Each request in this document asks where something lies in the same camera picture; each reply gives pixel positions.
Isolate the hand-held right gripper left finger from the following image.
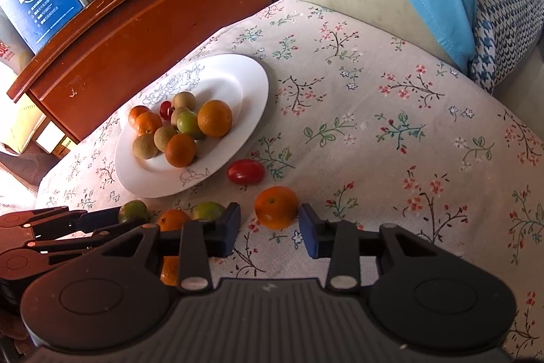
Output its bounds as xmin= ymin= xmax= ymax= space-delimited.
xmin=100 ymin=201 xmax=242 ymax=291

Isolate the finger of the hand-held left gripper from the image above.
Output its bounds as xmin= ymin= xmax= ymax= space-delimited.
xmin=0 ymin=220 xmax=143 ymax=275
xmin=0 ymin=205 xmax=122 ymax=240

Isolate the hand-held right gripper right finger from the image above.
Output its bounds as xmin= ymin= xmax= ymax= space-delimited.
xmin=299 ymin=205 xmax=430 ymax=291

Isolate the green jujube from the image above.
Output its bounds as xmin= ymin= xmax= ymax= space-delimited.
xmin=176 ymin=111 xmax=205 ymax=139
xmin=118 ymin=200 xmax=150 ymax=224
xmin=191 ymin=201 xmax=227 ymax=222

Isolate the tan longan fruit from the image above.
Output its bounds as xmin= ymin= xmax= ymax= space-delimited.
xmin=172 ymin=92 xmax=197 ymax=111
xmin=170 ymin=106 xmax=190 ymax=126
xmin=153 ymin=125 xmax=178 ymax=153
xmin=132 ymin=133 xmax=159 ymax=161

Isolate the large mandarin orange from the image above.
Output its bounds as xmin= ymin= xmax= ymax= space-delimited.
xmin=197 ymin=100 xmax=233 ymax=138
xmin=165 ymin=133 xmax=197 ymax=168

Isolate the small mandarin orange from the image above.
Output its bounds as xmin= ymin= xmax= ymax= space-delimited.
xmin=129 ymin=105 xmax=151 ymax=130

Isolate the white plate with line drawings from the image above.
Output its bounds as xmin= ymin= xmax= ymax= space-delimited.
xmin=114 ymin=54 xmax=270 ymax=199

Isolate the yellow cardboard box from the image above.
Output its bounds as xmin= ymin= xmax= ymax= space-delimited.
xmin=0 ymin=91 xmax=81 ymax=160

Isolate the red and white box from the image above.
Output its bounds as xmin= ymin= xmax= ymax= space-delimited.
xmin=0 ymin=35 xmax=35 ymax=75

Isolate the brown wooden headboard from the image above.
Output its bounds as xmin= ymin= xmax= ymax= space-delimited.
xmin=6 ymin=0 xmax=282 ymax=143

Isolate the blue houndstooth cloth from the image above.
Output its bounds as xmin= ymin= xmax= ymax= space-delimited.
xmin=466 ymin=0 xmax=544 ymax=94

